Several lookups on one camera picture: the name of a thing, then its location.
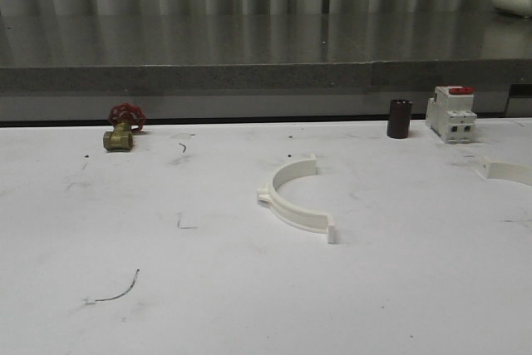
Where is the white half pipe clamp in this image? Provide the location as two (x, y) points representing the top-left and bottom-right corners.
(256, 154), (338, 244)
(480, 157), (532, 186)

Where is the dark brown cylindrical coupling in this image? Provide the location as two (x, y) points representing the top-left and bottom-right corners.
(387, 99), (412, 139)

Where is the brass valve red handwheel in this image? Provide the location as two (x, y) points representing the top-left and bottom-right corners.
(103, 103), (146, 151)

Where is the white circuit breaker red switch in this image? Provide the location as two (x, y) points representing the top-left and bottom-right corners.
(425, 86), (477, 144)

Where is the grey stone counter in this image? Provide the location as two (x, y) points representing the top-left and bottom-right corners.
(1, 12), (531, 125)

